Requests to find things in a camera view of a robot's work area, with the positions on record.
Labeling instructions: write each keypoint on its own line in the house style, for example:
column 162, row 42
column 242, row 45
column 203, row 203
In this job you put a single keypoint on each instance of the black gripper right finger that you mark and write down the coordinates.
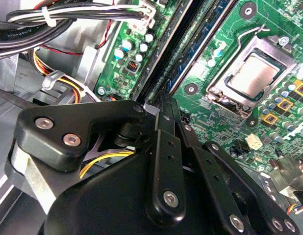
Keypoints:
column 215, row 169

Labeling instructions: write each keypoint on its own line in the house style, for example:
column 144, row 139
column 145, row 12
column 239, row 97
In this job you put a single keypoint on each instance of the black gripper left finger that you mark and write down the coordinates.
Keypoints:
column 56, row 117

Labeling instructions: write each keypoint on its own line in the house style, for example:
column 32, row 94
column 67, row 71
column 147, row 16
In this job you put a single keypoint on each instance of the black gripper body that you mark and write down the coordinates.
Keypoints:
column 105, row 203

